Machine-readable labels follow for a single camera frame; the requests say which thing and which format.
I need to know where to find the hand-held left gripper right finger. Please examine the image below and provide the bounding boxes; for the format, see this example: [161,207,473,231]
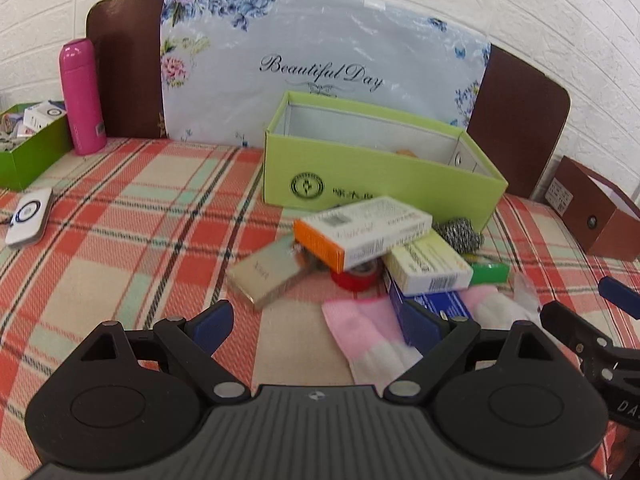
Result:
[384,300,558,404]

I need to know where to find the pink thermos bottle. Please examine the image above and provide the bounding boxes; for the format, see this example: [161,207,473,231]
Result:
[59,38,107,156]

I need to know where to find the red tape roll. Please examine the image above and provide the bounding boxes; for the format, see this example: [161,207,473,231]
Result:
[331,258,382,292]

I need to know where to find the dark blue box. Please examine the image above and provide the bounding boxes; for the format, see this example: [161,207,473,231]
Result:
[387,280,473,348]

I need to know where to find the yellow-green medicine box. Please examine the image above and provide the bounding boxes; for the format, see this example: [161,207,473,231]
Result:
[384,234,474,297]

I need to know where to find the small white box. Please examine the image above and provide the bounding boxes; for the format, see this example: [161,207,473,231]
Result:
[22,101,68,133]

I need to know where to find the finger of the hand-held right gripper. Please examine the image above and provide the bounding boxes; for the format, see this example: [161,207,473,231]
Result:
[540,301,619,362]
[598,276,640,320]

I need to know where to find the pink and white cloth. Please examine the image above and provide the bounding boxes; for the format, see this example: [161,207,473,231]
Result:
[462,285,543,331]
[321,294,426,386]

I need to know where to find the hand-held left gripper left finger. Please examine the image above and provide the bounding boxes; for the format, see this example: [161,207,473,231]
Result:
[75,300,249,404]

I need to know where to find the steel wool scourer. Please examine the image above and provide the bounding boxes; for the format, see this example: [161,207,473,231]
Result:
[432,217,485,251]

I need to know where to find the orange and white medicine box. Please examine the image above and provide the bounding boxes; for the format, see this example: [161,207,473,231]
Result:
[292,196,433,275]

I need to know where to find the plaid bed sheet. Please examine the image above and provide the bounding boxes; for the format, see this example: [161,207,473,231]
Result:
[0,137,640,480]

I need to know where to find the white pocket router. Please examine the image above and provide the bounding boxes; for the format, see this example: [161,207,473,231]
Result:
[5,187,54,247]

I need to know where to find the floral plastic bedding bag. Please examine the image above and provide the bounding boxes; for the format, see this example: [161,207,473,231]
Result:
[160,0,493,148]

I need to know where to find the lime green cardboard box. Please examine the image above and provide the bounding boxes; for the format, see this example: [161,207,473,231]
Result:
[263,91,509,233]

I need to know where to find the brown cardboard box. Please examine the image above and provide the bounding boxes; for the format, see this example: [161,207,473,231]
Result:
[542,156,640,262]

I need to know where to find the dark green cardboard box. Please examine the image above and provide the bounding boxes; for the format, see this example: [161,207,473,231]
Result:
[0,101,73,192]

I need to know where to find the gold flat box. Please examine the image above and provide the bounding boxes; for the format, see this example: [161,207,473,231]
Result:
[226,234,313,311]

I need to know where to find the brown wooden headboard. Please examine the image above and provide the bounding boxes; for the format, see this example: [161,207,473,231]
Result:
[86,0,572,201]

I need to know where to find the green floral box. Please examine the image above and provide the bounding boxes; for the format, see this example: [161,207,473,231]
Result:
[462,255,511,286]

